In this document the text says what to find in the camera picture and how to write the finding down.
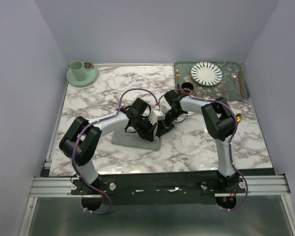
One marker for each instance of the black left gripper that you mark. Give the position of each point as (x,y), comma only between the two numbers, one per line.
(148,134)

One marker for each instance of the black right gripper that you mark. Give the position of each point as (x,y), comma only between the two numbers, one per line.
(164,127)

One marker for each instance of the grey woven cloth napkin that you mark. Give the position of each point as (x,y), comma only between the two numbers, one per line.
(132,140)

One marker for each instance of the gold spoon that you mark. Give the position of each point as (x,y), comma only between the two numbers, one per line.
(239,117)

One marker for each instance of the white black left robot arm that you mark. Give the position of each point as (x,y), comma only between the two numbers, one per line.
(81,139)

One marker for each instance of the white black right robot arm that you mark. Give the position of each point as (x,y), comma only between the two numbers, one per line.
(221,124)

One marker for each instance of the red black tea cup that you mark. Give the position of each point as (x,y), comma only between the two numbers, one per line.
(186,88)

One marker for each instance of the white blue striped plate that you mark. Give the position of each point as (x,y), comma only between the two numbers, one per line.
(206,74)

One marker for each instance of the mint green floral plate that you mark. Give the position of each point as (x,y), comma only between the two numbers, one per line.
(91,75)

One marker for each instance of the teal floral serving tray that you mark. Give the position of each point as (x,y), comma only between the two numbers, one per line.
(225,88)

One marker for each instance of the silver spoon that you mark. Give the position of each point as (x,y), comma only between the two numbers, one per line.
(233,78)

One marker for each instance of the mint green cup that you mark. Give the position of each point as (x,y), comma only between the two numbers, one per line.
(78,70)

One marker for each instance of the brown wooden knife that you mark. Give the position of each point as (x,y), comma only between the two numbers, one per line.
(240,81)

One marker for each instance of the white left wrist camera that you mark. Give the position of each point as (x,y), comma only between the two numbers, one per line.
(155,116)

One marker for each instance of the gold fork green handle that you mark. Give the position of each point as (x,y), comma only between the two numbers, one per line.
(177,77)

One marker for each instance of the black metal base frame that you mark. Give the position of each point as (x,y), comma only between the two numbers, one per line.
(200,187)

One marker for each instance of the aluminium extrusion rail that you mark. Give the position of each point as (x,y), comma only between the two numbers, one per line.
(62,187)

